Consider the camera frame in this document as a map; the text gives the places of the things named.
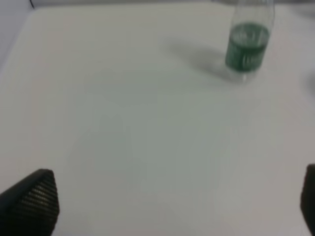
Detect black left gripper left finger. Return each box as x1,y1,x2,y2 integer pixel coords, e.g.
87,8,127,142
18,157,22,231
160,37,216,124
0,169,60,236

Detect clear green-label water bottle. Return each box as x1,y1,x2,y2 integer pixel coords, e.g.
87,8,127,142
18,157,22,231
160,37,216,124
225,0,275,82

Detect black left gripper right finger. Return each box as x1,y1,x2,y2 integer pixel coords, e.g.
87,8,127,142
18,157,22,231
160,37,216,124
300,164,315,236

